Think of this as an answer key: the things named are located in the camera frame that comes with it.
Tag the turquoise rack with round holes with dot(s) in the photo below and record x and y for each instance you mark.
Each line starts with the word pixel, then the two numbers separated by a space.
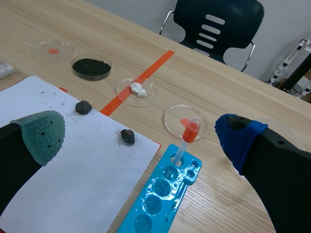
pixel 165 191

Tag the glass dish with black powder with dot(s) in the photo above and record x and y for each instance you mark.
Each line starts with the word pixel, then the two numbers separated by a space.
pixel 91 67

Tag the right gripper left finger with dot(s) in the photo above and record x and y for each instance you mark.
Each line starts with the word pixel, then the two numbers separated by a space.
pixel 29 145

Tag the white sheet of paper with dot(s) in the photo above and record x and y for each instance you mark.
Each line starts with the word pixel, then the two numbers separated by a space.
pixel 80 157

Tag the empty clear glass dish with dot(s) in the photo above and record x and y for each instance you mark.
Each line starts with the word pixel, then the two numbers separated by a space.
pixel 179 121
pixel 53 51

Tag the dark blue chair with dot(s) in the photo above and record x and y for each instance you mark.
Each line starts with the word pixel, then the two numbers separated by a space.
pixel 216 31

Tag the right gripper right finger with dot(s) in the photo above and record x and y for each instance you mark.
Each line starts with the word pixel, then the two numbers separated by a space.
pixel 267 165

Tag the small white tile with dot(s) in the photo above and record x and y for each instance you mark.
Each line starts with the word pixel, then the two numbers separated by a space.
pixel 5 69

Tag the small dark stone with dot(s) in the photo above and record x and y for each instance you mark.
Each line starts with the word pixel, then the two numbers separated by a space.
pixel 128 136
pixel 83 107

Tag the white lump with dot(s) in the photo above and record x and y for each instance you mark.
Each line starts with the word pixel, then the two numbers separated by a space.
pixel 135 87
pixel 142 93

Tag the dropper with red bulb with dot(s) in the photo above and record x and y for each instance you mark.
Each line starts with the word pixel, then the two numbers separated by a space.
pixel 188 138

